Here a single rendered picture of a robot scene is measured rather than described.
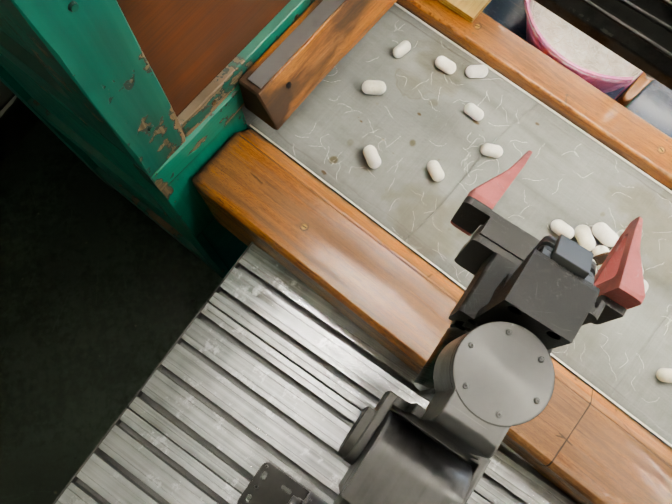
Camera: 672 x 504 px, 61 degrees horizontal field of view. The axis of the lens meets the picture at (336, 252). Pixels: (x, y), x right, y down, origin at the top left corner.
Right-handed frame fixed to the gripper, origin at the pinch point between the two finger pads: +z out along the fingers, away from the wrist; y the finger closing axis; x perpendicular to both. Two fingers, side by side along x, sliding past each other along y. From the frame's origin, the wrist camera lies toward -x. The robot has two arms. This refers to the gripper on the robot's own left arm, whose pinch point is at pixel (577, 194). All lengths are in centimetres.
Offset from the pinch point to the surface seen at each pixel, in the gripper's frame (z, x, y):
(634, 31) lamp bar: 16.3, 0.2, 3.0
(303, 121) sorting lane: 6.7, 33.2, 32.6
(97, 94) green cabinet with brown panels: -13.7, 5.1, 39.9
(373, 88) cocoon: 16.0, 31.2, 26.8
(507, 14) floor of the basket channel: 45, 39, 18
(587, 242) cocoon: 13.1, 31.0, -9.5
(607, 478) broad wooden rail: -11.8, 30.9, -25.4
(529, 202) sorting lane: 14.7, 33.1, -0.5
